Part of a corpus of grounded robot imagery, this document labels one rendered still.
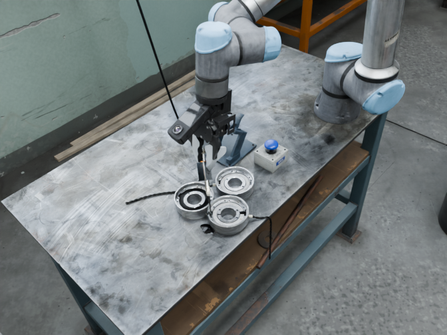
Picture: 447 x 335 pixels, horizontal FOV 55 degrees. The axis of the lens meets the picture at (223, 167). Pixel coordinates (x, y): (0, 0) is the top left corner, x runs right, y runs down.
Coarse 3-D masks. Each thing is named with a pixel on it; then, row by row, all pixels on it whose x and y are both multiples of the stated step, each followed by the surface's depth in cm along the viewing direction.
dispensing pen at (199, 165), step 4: (204, 148) 109; (204, 152) 108; (204, 156) 108; (204, 160) 108; (200, 164) 107; (200, 168) 107; (200, 172) 107; (200, 176) 107; (204, 176) 107; (200, 180) 107; (204, 180) 107; (208, 180) 108; (208, 184) 108; (208, 188) 108; (208, 192) 108; (208, 196) 108; (208, 200) 108
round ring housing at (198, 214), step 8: (184, 184) 114; (192, 184) 115; (200, 184) 115; (176, 192) 112; (192, 192) 114; (200, 192) 114; (176, 200) 112; (184, 200) 112; (192, 200) 115; (200, 200) 114; (176, 208) 111; (184, 216) 110; (192, 216) 109; (200, 216) 109
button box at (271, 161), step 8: (256, 152) 122; (264, 152) 121; (272, 152) 121; (280, 152) 121; (256, 160) 124; (264, 160) 121; (272, 160) 119; (280, 160) 121; (264, 168) 123; (272, 168) 120
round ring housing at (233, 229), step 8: (216, 200) 110; (224, 200) 111; (232, 200) 111; (240, 200) 110; (208, 208) 108; (224, 208) 109; (232, 208) 109; (248, 208) 107; (208, 216) 106; (248, 216) 106; (216, 224) 104; (240, 224) 104; (224, 232) 105; (232, 232) 105
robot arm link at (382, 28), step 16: (368, 0) 103; (384, 0) 98; (400, 0) 99; (368, 16) 104; (384, 16) 101; (400, 16) 102; (368, 32) 107; (384, 32) 104; (368, 48) 109; (384, 48) 107; (368, 64) 112; (384, 64) 111; (352, 80) 120; (368, 80) 113; (384, 80) 112; (400, 80) 114; (352, 96) 122; (368, 96) 116; (384, 96) 114; (400, 96) 118
